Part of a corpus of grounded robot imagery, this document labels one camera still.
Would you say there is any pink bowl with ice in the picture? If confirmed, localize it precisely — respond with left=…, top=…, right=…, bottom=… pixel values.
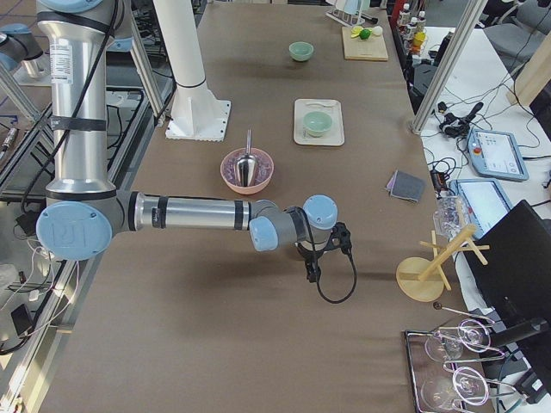
left=220, top=148, right=275, bottom=195

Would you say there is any black monitor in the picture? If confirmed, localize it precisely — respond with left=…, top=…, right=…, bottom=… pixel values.
left=463, top=199, right=551, bottom=336

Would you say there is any grey folded cloth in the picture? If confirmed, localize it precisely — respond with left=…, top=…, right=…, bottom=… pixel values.
left=386, top=170, right=426, bottom=203

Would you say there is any white camera stand base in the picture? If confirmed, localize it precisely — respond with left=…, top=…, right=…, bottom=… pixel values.
left=153, top=0, right=231, bottom=142

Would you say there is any cream rabbit tray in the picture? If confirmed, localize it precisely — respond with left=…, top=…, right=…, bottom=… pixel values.
left=294, top=99, right=345, bottom=146

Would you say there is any teach pendant tablet near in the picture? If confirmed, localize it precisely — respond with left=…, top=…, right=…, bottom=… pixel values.
left=449, top=178, right=512, bottom=239

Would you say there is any teach pendant tablet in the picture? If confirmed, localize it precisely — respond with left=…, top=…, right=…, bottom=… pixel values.
left=449, top=178, right=512, bottom=239
left=467, top=128, right=529, bottom=182

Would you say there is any clear plastic cup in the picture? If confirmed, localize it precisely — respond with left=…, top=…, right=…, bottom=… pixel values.
left=433, top=196, right=468, bottom=238

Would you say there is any green lime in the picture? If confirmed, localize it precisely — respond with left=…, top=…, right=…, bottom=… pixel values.
left=359, top=28, right=372, bottom=40

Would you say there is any wooden cup tree stand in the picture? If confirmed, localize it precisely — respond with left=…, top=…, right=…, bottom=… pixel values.
left=396, top=224, right=491, bottom=303

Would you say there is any metal ice scoop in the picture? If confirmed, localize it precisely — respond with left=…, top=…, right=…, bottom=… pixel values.
left=234, top=128, right=258, bottom=188

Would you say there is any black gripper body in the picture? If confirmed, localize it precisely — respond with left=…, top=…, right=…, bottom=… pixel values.
left=296, top=222, right=352, bottom=258

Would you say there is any wine glass lower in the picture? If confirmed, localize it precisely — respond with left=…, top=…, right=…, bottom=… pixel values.
left=421, top=367, right=489, bottom=412

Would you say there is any white plastic spoon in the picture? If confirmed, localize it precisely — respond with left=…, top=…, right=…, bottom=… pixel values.
left=305, top=100, right=338, bottom=108

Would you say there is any wine glass upper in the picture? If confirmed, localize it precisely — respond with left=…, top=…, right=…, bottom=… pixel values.
left=424, top=318, right=490, bottom=362

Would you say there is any wooden cutting board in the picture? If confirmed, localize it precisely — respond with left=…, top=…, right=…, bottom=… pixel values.
left=342, top=27, right=388, bottom=61

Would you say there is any green bowl on tray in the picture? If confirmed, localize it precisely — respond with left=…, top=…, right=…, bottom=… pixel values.
left=303, top=111, right=332, bottom=138

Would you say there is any teach pendant tablet far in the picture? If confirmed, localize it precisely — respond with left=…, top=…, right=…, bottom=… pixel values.
left=467, top=128, right=529, bottom=182

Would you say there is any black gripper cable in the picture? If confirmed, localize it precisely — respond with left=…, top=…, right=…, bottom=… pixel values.
left=316, top=244, right=357, bottom=305

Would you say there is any green bowl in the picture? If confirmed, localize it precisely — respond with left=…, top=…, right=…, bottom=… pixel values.
left=288, top=41, right=314, bottom=62
left=303, top=111, right=332, bottom=138

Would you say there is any aluminium frame post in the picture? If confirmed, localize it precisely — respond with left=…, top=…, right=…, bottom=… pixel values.
left=411, top=0, right=487, bottom=135

